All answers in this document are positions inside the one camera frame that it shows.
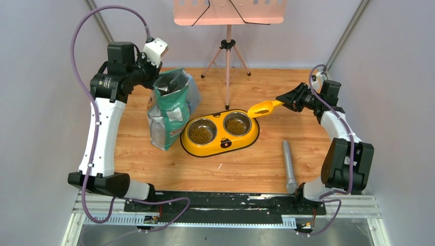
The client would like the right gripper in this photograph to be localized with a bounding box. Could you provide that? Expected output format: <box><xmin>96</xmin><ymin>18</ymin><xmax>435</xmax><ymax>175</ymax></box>
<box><xmin>276</xmin><ymin>83</ymin><xmax>322</xmax><ymax>113</ymax></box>

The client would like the yellow plastic scoop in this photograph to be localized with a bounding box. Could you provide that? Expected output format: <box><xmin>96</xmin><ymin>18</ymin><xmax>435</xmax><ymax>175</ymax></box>
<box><xmin>247</xmin><ymin>100</ymin><xmax>284</xmax><ymax>118</ymax></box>

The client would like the green pet food bag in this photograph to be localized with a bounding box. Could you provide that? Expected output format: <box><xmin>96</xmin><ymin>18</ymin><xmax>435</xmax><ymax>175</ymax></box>
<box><xmin>147</xmin><ymin>68</ymin><xmax>190</xmax><ymax>151</ymax></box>

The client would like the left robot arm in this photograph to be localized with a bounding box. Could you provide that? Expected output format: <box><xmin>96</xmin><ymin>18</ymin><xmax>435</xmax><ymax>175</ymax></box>
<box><xmin>67</xmin><ymin>38</ymin><xmax>168</xmax><ymax>212</ymax></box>

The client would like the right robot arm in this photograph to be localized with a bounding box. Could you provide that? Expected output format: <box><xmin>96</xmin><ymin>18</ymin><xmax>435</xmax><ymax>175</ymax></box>
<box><xmin>276</xmin><ymin>80</ymin><xmax>374</xmax><ymax>214</ymax></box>

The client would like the yellow double pet bowl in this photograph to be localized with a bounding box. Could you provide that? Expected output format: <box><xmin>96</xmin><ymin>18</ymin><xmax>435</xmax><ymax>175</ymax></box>
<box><xmin>180</xmin><ymin>109</ymin><xmax>260</xmax><ymax>157</ymax></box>

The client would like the blue wrapped package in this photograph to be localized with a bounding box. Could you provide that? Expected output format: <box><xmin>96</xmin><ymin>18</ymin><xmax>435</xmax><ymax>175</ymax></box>
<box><xmin>186</xmin><ymin>75</ymin><xmax>202</xmax><ymax>115</ymax></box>

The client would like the brown kibble in bowls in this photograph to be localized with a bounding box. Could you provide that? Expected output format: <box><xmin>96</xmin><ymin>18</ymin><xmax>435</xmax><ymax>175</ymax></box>
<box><xmin>187</xmin><ymin>118</ymin><xmax>249</xmax><ymax>145</ymax></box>

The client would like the grey metal tube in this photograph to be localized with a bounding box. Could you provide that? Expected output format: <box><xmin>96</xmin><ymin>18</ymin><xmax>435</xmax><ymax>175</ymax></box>
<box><xmin>282</xmin><ymin>140</ymin><xmax>298</xmax><ymax>194</ymax></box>

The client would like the pink music stand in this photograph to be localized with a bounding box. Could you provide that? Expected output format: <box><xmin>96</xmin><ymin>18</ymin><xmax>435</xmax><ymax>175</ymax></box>
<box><xmin>173</xmin><ymin>0</ymin><xmax>287</xmax><ymax>110</ymax></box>

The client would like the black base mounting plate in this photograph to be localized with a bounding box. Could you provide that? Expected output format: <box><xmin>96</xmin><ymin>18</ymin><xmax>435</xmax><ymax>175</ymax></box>
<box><xmin>124</xmin><ymin>191</ymin><xmax>326</xmax><ymax>218</ymax></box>

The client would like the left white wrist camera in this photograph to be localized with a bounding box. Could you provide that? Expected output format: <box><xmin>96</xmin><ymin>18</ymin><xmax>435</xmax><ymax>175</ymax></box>
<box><xmin>143</xmin><ymin>37</ymin><xmax>169</xmax><ymax>68</ymax></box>

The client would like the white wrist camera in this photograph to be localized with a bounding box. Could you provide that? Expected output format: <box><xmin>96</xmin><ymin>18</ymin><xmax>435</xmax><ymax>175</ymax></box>
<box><xmin>311</xmin><ymin>71</ymin><xmax>327</xmax><ymax>92</ymax></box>
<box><xmin>143</xmin><ymin>37</ymin><xmax>169</xmax><ymax>68</ymax></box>

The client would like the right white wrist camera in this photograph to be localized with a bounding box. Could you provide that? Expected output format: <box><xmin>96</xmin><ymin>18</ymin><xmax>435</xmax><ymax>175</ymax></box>
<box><xmin>311</xmin><ymin>71</ymin><xmax>327</xmax><ymax>92</ymax></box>

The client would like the slotted cable duct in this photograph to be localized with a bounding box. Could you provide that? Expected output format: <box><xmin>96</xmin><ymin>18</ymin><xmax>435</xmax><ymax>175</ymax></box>
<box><xmin>104</xmin><ymin>211</ymin><xmax>296</xmax><ymax>229</ymax></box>

